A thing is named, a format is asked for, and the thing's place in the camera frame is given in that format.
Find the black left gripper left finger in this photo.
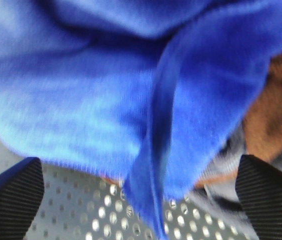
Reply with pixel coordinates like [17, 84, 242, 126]
[0, 157, 44, 240]

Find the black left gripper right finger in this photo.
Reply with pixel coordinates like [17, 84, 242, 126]
[235, 155, 282, 240]

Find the blue microfibre towel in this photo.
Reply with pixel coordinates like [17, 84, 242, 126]
[0, 0, 282, 239]

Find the grey towel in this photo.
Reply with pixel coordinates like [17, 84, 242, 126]
[195, 125, 282, 205]

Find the brown towel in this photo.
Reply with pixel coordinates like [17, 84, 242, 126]
[100, 44, 282, 188]

